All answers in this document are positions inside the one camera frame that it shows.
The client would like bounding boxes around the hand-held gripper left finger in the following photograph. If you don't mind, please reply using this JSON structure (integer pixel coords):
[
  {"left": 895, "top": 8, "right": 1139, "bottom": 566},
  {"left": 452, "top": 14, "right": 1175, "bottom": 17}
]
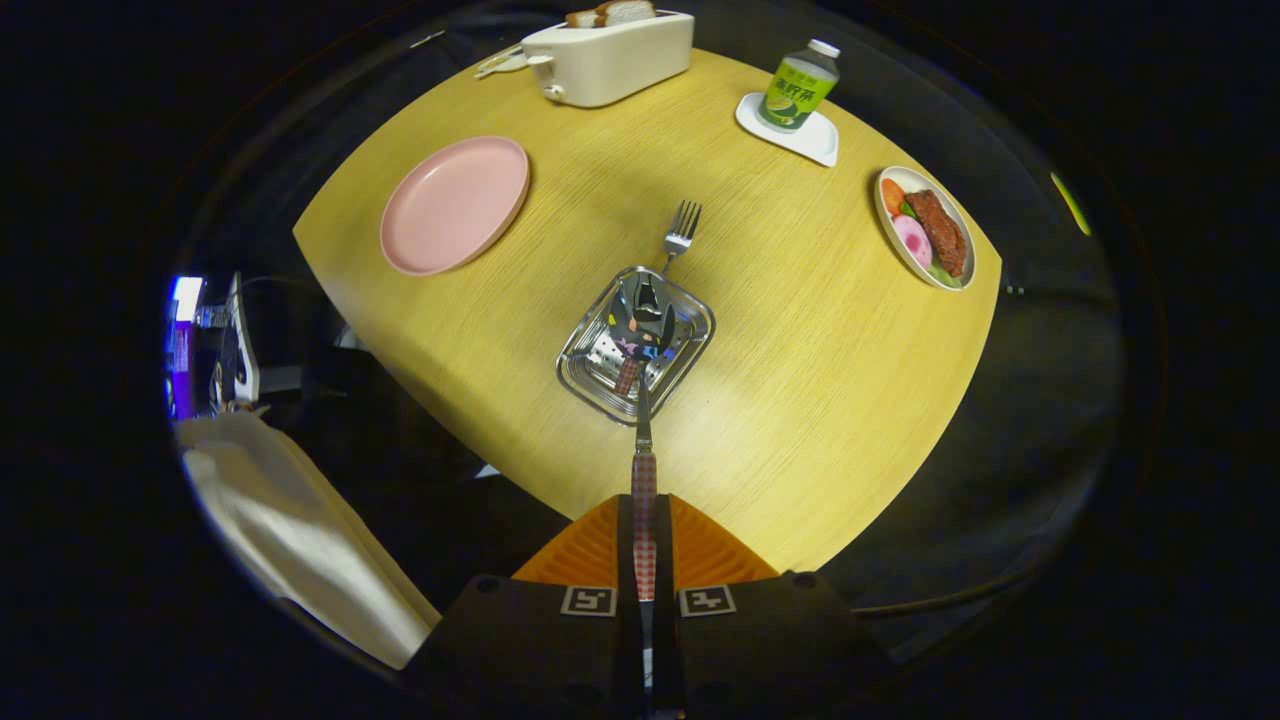
[{"left": 400, "top": 493, "right": 641, "bottom": 720}]

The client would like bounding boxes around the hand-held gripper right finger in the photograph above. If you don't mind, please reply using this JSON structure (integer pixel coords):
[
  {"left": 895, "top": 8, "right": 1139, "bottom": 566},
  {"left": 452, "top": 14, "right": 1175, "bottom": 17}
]
[{"left": 655, "top": 493, "right": 886, "bottom": 720}]

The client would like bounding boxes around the spoon with red checked handle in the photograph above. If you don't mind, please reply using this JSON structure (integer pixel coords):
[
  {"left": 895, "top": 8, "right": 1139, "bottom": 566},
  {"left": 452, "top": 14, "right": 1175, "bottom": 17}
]
[{"left": 608, "top": 272, "right": 677, "bottom": 606}]

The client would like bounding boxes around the fork with red checked handle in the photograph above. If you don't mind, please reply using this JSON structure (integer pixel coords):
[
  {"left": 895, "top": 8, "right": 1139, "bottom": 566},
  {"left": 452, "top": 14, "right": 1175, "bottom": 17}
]
[{"left": 613, "top": 200, "right": 703, "bottom": 397}]

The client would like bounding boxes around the perforated metal basket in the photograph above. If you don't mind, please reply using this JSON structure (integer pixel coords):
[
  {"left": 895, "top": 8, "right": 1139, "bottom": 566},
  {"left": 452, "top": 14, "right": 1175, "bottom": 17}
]
[{"left": 556, "top": 265, "right": 717, "bottom": 428}]

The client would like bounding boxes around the person's white clothing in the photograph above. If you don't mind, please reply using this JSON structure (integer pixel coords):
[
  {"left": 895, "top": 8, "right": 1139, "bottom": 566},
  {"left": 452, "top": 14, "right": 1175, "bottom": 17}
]
[{"left": 175, "top": 412, "right": 443, "bottom": 671}]

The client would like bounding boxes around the white oval food plate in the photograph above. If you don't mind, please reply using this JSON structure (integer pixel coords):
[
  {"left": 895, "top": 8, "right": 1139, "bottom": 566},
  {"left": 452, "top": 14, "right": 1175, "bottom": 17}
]
[{"left": 874, "top": 166, "right": 977, "bottom": 292}]

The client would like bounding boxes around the pink round plate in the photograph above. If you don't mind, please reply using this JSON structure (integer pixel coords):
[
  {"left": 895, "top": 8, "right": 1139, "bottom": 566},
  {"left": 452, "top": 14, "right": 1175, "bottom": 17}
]
[{"left": 380, "top": 136, "right": 531, "bottom": 277}]

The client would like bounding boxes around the pink round food slice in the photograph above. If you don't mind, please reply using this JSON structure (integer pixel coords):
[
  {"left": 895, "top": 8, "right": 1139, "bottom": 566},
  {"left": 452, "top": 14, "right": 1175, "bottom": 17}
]
[{"left": 892, "top": 214, "right": 933, "bottom": 269}]

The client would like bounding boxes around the brown meat slab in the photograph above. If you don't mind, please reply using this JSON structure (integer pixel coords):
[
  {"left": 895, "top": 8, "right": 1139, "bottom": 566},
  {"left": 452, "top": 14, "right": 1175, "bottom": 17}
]
[{"left": 905, "top": 190, "right": 968, "bottom": 278}]

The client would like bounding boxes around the white square coaster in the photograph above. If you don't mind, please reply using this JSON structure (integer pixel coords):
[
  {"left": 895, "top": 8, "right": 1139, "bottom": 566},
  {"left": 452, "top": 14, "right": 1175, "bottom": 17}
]
[{"left": 735, "top": 92, "right": 839, "bottom": 168}]

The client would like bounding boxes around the white device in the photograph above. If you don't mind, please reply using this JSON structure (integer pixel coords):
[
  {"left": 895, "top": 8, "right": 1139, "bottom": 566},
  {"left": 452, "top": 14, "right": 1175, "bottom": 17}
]
[{"left": 215, "top": 272, "right": 261, "bottom": 406}]

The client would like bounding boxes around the green label drink bottle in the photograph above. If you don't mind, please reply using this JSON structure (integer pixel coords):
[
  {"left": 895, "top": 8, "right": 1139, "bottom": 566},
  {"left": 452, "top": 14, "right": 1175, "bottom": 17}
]
[{"left": 756, "top": 39, "right": 841, "bottom": 134}]

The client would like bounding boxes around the lit monitor screen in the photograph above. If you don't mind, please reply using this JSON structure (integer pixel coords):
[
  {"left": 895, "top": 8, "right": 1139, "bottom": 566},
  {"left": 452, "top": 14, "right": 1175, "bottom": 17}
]
[{"left": 165, "top": 275, "right": 206, "bottom": 421}]

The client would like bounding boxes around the white toaster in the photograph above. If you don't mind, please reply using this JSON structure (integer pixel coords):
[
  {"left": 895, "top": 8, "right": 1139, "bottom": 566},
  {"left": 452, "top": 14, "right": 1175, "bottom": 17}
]
[{"left": 520, "top": 10, "right": 695, "bottom": 109}]

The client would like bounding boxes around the divided seasoning dish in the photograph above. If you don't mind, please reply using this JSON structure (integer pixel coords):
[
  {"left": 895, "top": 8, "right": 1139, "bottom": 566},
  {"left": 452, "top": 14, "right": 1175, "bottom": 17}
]
[{"left": 474, "top": 45, "right": 527, "bottom": 80}]

